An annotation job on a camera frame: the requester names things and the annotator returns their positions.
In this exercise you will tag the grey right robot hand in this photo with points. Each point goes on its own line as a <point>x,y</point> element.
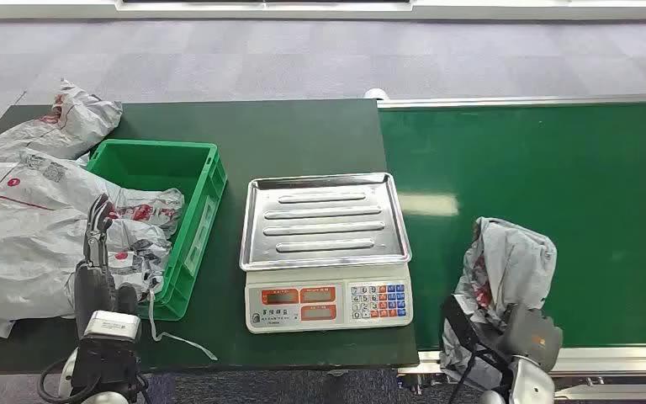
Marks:
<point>535,334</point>

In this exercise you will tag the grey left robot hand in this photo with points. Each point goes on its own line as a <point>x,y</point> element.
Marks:
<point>93,284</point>

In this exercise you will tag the grey courier bag red stripe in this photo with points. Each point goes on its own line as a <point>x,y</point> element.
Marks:
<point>515,262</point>

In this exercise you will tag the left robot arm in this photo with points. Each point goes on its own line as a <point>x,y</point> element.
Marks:
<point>103,365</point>

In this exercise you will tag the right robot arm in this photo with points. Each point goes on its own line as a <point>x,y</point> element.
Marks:
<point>532,385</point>

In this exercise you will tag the green conveyor belt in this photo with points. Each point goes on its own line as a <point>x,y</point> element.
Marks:
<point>579,167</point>

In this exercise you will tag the white conveyor roller end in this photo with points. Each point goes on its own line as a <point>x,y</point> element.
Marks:
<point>376,93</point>

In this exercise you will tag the grey courier bag black print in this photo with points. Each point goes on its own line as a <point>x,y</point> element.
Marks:
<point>136,254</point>

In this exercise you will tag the large grey courier bag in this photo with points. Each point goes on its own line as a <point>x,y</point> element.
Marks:
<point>27,251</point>

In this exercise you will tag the grey courier bag red print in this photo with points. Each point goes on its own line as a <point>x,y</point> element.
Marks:
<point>153,211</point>

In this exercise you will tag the white plastic strip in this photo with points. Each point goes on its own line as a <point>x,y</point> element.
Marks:
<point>181,338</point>

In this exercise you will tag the green plastic crate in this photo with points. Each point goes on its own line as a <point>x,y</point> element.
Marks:
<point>150,167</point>

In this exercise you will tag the crumpled grey courier bag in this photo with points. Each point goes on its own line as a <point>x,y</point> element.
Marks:
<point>61,131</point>

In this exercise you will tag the white electronic scale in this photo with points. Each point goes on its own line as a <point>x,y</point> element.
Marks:
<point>328,306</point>

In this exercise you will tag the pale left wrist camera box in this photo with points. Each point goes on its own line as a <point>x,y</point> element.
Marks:
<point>112,325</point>

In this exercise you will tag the silver conveyor frame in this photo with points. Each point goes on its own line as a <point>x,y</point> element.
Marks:
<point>613,359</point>

